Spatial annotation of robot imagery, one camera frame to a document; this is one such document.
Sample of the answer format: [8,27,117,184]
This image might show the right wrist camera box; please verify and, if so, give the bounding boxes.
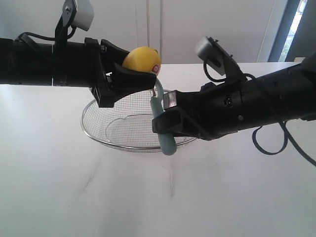
[196,36,242,77]

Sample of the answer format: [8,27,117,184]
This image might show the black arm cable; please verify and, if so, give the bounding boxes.
[15,26,77,50]
[202,59,316,166]

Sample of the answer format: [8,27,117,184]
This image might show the teal handled peeler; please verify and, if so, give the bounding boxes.
[150,79,177,156]

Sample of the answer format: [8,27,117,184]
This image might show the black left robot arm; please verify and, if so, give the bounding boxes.
[0,38,157,108]

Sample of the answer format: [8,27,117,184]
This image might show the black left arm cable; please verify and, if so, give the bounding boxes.
[15,26,77,50]

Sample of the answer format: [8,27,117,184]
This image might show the oval steel mesh basket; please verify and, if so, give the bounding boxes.
[80,88,198,154]

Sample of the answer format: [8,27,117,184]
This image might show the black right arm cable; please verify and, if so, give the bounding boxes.
[202,59,316,166]

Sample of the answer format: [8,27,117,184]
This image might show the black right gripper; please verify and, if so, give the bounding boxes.
[163,81,246,140]

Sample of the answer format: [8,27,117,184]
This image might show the yellow lemon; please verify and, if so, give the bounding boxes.
[122,46,161,76]

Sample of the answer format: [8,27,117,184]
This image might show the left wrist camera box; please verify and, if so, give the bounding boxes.
[61,0,94,31]

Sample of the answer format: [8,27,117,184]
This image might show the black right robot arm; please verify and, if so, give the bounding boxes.
[152,56,316,141]

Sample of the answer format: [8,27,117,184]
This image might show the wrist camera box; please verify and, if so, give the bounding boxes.
[61,0,94,31]
[196,36,242,77]

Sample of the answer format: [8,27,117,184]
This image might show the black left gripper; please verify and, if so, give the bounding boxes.
[84,38,157,108]

